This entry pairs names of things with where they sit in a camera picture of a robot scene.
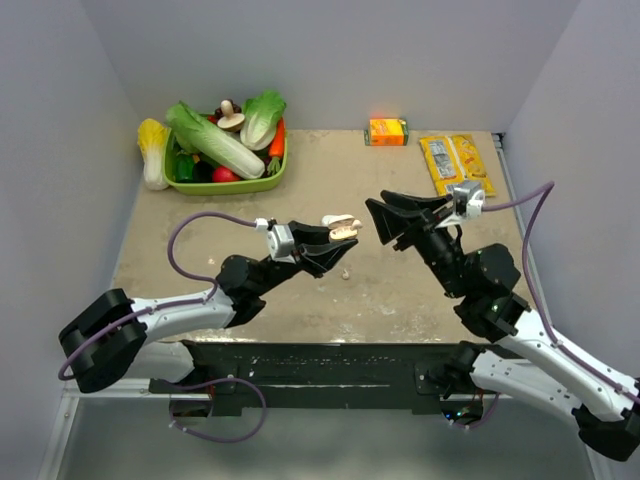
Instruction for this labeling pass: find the beige mushroom toy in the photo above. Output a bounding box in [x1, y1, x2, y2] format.
[216, 99, 245, 132]

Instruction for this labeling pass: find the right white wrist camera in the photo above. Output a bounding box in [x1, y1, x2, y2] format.
[438, 180, 485, 228]

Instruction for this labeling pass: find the white oval charging case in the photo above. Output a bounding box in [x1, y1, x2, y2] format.
[321, 214, 355, 229]

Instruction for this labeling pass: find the yellow cabbage toy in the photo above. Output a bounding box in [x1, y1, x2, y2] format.
[137, 118, 170, 191]

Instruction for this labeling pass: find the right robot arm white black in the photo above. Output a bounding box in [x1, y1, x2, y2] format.
[365, 182, 639, 462]

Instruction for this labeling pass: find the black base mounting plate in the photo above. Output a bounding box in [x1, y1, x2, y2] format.
[128, 342, 494, 424]

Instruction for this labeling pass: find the orange carrot toy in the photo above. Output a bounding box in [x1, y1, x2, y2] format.
[267, 118, 286, 176]

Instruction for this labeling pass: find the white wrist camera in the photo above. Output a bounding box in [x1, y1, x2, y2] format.
[255, 218, 296, 264]
[438, 180, 485, 228]

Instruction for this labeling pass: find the green plastic basket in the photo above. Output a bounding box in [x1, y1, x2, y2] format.
[163, 127, 288, 196]

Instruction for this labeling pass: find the orange green small box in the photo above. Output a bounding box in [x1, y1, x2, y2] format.
[364, 118, 409, 147]

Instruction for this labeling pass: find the beige small charging case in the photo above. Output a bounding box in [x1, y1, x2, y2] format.
[329, 218, 363, 242]

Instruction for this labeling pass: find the green pepper toy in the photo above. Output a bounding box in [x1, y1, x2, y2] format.
[174, 153, 196, 183]

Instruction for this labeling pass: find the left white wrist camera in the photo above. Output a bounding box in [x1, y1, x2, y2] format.
[255, 218, 296, 264]

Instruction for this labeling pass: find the small green cabbage toy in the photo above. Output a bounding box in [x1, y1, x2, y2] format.
[240, 90, 287, 151]

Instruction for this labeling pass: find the yellow snack package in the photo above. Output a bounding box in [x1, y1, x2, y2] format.
[419, 134, 496, 197]

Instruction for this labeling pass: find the red tomato toy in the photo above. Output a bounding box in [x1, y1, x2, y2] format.
[212, 166, 242, 183]

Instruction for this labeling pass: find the dark eggplant toy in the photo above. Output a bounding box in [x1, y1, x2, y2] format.
[192, 160, 214, 183]

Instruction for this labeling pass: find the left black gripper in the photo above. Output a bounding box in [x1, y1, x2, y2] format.
[253, 221, 357, 297]

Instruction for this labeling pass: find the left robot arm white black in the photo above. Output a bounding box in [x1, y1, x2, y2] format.
[59, 215, 362, 393]

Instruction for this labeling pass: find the large napa cabbage toy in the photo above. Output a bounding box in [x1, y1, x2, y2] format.
[165, 101, 265, 180]

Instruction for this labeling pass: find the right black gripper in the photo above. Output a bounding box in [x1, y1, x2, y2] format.
[363, 190, 468, 298]

